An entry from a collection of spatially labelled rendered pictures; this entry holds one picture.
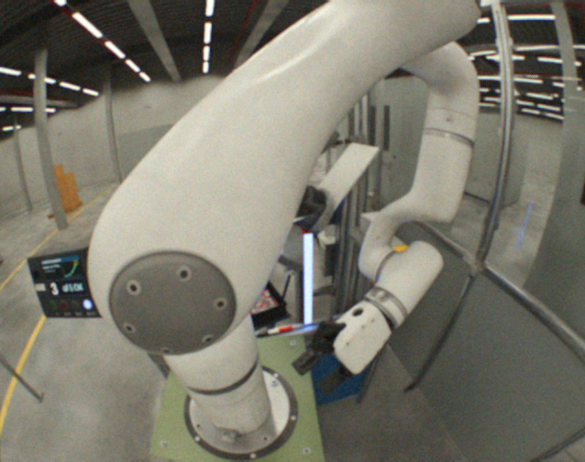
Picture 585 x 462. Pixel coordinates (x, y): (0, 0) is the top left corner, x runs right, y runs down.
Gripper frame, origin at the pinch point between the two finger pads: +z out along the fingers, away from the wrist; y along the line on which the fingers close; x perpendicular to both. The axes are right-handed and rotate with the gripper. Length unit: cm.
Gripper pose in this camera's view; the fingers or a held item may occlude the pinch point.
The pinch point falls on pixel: (314, 378)
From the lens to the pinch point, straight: 42.1
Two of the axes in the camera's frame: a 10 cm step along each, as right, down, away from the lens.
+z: -7.4, 6.2, -2.6
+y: 5.1, 7.7, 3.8
